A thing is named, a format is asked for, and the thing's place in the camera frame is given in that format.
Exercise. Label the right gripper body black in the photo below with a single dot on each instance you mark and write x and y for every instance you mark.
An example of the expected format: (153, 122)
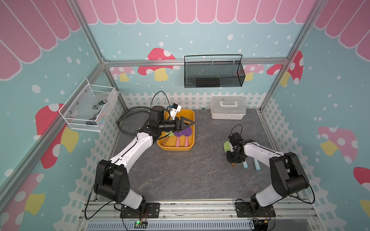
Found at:
(232, 157)

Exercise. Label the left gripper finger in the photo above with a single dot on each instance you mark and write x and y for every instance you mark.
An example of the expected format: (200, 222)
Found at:
(186, 121)
(188, 129)

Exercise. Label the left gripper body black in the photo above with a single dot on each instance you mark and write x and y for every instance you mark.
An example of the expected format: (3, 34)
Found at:
(167, 125)

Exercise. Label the purple shovel pink handle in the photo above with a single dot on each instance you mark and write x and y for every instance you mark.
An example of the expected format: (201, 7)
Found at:
(187, 135)
(178, 135)

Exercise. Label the green shovel wooden handle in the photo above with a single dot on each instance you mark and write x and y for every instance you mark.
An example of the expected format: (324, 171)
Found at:
(227, 150)
(171, 134)

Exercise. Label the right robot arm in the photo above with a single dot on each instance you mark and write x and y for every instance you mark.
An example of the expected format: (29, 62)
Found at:
(286, 171)

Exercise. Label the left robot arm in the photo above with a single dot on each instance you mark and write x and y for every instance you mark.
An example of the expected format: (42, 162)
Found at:
(112, 180)

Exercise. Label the blue shovel left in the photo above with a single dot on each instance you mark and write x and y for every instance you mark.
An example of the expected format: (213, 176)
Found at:
(245, 164)

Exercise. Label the yellow plastic storage box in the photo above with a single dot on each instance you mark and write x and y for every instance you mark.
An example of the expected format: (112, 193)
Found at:
(171, 143)

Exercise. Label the black connector box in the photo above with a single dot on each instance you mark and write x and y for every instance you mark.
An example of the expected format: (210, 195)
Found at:
(260, 226)

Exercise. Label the white lidded plastic case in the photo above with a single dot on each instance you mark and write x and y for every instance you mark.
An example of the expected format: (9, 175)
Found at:
(228, 107)

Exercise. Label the green lit circuit board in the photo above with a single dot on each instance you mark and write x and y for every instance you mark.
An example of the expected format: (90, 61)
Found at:
(141, 225)

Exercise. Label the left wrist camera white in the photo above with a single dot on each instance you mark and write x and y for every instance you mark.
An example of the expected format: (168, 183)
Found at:
(175, 111)

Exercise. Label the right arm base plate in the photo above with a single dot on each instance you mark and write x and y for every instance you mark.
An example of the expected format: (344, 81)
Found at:
(253, 210)

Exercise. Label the black wire mesh basket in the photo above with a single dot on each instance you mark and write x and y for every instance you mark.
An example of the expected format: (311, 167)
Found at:
(213, 71)

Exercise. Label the white wire mesh basket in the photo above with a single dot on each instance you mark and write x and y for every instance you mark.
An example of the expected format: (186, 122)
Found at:
(89, 108)

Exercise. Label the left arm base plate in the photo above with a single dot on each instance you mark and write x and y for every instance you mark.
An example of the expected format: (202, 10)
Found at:
(145, 210)

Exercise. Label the aluminium front rail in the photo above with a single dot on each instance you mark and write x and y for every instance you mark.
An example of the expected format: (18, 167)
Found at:
(208, 209)

